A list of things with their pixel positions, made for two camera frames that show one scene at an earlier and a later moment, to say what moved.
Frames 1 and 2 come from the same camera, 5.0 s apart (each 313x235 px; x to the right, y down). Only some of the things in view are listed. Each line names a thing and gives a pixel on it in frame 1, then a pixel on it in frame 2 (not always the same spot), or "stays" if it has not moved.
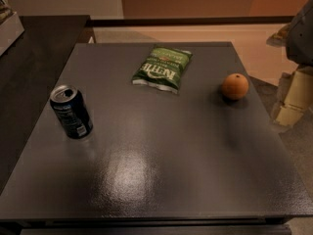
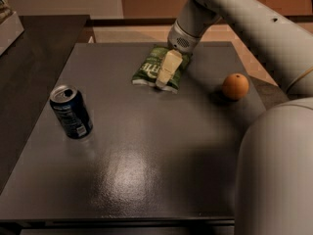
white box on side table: (11, 30) stays
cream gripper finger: (298, 99) → (181, 40)
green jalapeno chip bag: (162, 68) stays
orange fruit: (235, 86) stays
